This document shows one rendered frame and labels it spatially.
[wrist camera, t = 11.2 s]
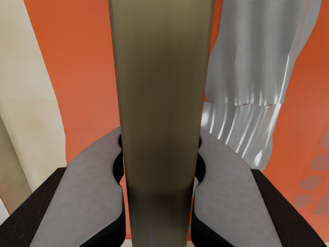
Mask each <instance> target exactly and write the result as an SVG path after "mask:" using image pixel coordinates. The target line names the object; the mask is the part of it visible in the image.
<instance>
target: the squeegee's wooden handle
mask: <svg viewBox="0 0 329 247"><path fill-rule="evenodd" d="M215 2H216V0H108V5H109V15H110V25H111V35H112V45H113V55H114V65H115V75H116V85H117V99H118V109H119V119H120V129H121V139H122V149H123V159H124V169H125V179H126V189H127V198H128V209H129V219H130V228H131V239H132V247H187V239H188V228H189V220H190V211H191V203H192V195H193V186H194V178H195V170H196V162H197V153H198V145H199V137H200V129H201V120H202V113H203V104H204V96H205V87H206V80H207V71H208V63H209V54H210V47H211V38H212V27H213V19H214V10H215Z"/></svg>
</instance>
